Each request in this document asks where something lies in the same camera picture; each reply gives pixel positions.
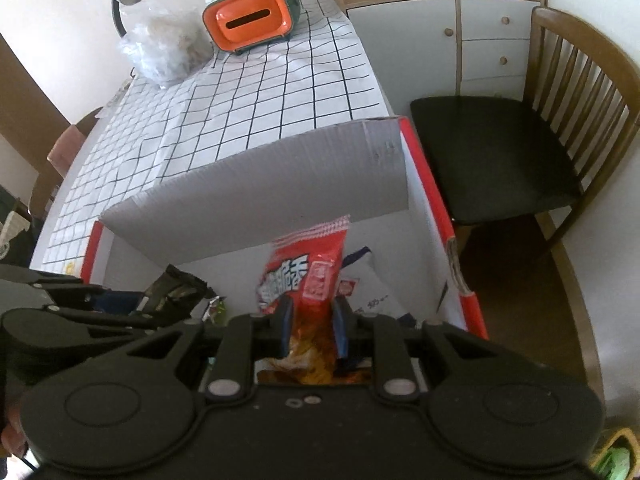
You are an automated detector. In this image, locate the clear plastic bag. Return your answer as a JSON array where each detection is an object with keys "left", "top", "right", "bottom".
[{"left": 118, "top": 2, "right": 216, "bottom": 86}]

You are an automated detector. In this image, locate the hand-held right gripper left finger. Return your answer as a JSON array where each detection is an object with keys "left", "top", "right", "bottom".
[{"left": 125, "top": 297, "right": 293, "bottom": 405}]

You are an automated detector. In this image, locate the black silver snack packet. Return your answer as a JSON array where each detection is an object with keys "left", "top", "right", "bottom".
[{"left": 137, "top": 265, "right": 217, "bottom": 319}]

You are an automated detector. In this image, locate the orange tissue box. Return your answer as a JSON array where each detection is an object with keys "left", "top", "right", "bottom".
[{"left": 202, "top": 0, "right": 301, "bottom": 56}]

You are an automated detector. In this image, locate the brown wooden door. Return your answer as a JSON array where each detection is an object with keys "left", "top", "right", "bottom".
[{"left": 0, "top": 35, "right": 71, "bottom": 153}]

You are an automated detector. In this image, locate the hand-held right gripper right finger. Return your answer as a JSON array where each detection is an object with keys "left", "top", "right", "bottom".
[{"left": 332, "top": 297, "right": 506, "bottom": 403}]

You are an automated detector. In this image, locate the pink cloth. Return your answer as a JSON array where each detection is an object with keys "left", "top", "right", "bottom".
[{"left": 47, "top": 125, "right": 86, "bottom": 179}]

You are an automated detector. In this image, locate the white snack packet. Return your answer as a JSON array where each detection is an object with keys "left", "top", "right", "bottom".
[{"left": 335, "top": 246, "right": 416, "bottom": 326}]

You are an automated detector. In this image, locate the small green snack packet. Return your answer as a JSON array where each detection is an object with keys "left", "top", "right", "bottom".
[{"left": 202, "top": 296, "right": 229, "bottom": 324}]

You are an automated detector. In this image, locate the green bag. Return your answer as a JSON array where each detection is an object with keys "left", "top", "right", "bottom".
[{"left": 590, "top": 430, "right": 634, "bottom": 480}]

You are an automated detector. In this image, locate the red snack packet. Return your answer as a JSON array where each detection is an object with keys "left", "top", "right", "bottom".
[{"left": 256, "top": 215, "right": 373, "bottom": 386}]

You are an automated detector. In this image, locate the red cardboard box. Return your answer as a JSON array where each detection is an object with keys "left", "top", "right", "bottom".
[{"left": 82, "top": 116, "right": 489, "bottom": 390}]

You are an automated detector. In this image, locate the dark wooden chair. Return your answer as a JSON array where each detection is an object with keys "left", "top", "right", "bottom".
[{"left": 29, "top": 107, "right": 103, "bottom": 223}]

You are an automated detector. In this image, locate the wooden slat-back chair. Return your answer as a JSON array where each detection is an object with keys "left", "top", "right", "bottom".
[{"left": 410, "top": 7, "right": 640, "bottom": 401}]

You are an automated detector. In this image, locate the white wooden sideboard cabinet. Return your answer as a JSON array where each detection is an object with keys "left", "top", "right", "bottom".
[{"left": 320, "top": 0, "right": 548, "bottom": 116}]

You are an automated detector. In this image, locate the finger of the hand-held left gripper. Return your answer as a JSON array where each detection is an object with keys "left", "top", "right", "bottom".
[
  {"left": 49, "top": 306, "right": 167, "bottom": 342},
  {"left": 30, "top": 271, "right": 109, "bottom": 298}
]

